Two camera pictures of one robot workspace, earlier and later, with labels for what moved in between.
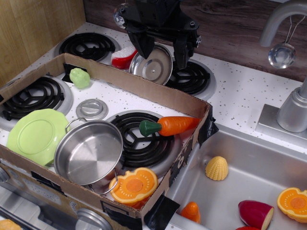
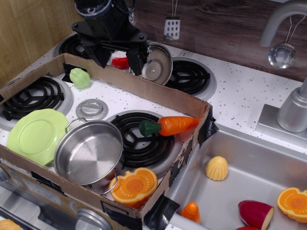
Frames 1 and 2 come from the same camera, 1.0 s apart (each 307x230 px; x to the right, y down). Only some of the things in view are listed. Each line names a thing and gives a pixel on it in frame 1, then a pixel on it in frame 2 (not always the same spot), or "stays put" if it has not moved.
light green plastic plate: [36, 133] stays put
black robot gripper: [160, 16] → [107, 23]
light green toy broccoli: [80, 78] stays put
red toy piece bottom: [249, 228] stays put
